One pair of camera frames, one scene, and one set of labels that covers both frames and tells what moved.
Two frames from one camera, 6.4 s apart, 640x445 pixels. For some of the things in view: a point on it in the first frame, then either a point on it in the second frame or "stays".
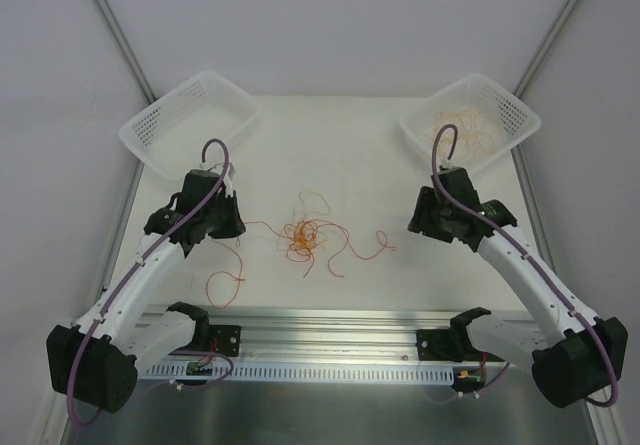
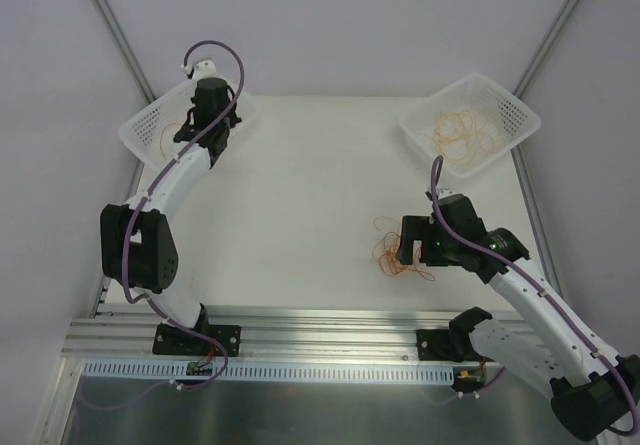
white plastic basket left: x=170 y=136 stays
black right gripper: x=425 y=220 to x=410 y=237
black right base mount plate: x=449 y=345 stays
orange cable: x=225 y=272 to x=161 y=138
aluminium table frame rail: x=285 y=333 stays
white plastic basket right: x=488 y=121 stays
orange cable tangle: x=306 y=234 to x=385 y=250
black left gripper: x=228 y=222 to x=210 y=93
